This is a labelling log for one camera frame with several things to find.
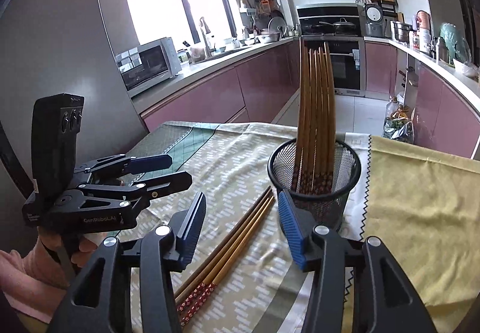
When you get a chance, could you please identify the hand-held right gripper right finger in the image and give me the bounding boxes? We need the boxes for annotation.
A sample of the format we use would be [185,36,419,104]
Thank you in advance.
[277,188,437,333]

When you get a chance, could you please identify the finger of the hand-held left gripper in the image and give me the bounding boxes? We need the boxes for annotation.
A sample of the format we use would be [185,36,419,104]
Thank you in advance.
[79,170,194,207]
[75,154,173,178]

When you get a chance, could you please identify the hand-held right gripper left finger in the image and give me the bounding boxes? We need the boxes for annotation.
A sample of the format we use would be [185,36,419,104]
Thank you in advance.
[50,192,208,333]

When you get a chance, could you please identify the dark brown wooden chopstick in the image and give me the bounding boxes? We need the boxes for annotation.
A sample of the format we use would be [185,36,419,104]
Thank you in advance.
[173,186,272,296]

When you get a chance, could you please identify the light brown wooden chopstick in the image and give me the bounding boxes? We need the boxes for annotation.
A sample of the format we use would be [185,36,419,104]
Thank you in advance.
[182,201,277,326]
[175,190,274,305]
[178,196,275,316]

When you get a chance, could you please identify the black mesh utensil holder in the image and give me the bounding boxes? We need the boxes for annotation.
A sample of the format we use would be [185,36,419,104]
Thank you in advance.
[267,138,362,234]

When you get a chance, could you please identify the bunch of wooden chopsticks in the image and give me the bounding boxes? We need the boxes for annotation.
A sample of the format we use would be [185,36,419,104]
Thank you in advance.
[294,36,336,193]

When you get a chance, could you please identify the person's left hand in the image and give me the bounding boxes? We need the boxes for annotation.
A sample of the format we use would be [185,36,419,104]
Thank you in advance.
[37,228,98,264]

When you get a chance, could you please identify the patterned patchwork tablecloth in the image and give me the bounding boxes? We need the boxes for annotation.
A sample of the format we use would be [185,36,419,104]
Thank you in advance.
[112,121,372,333]

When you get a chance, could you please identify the white microwave oven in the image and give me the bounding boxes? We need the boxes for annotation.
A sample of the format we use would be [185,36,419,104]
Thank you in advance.
[114,36,182,99]

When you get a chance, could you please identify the grey refrigerator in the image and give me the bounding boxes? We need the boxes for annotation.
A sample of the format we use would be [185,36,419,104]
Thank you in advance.
[0,0,145,244]

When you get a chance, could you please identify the pink base cabinets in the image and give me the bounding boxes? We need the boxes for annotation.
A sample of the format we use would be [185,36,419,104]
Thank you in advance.
[364,41,398,95]
[410,63,480,161]
[140,38,301,133]

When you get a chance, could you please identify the yellow checked tablecloth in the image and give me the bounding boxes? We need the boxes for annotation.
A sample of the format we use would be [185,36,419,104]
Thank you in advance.
[352,134,480,333]

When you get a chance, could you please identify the kitchen sink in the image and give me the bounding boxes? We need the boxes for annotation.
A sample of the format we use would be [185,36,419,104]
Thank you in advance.
[191,48,241,63]

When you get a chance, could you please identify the steel faucet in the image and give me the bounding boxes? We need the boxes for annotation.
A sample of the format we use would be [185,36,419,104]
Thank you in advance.
[198,17,214,56]

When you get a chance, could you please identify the bag of vegetables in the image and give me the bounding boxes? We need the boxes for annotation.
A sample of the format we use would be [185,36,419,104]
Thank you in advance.
[386,119,415,144]

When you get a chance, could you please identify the plastic oil bottle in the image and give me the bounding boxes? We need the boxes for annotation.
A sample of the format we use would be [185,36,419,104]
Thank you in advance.
[382,96,400,138]

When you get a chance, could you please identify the built-in oven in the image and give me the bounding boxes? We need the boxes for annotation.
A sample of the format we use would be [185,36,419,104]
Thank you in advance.
[300,36,366,97]

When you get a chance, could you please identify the steel pot lid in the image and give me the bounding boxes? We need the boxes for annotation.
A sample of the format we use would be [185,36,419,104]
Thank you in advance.
[268,17,287,35]

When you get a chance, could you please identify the black pan with lid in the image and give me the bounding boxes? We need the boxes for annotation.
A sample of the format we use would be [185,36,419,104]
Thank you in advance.
[319,18,355,34]

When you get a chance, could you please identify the black range hood stove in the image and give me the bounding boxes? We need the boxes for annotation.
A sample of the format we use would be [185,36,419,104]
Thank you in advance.
[296,3,362,37]

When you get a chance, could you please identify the grey rice cooker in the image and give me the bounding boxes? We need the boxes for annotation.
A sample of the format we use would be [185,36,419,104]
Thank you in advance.
[364,3,387,38]

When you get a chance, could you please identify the steel pot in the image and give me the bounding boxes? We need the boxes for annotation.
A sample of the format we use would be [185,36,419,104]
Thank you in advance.
[391,20,413,43]

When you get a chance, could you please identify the steel thermos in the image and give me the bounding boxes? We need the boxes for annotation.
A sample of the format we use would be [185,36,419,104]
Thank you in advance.
[435,36,450,62]

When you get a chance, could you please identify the white bowl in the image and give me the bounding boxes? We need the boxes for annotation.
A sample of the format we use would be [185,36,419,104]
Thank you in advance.
[453,58,479,76]

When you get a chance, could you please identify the pink kettle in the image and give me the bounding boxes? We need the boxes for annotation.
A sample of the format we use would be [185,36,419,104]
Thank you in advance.
[415,10,432,31]

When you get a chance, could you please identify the green covered appliance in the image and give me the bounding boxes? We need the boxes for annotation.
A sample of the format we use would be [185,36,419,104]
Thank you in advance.
[439,22,471,63]

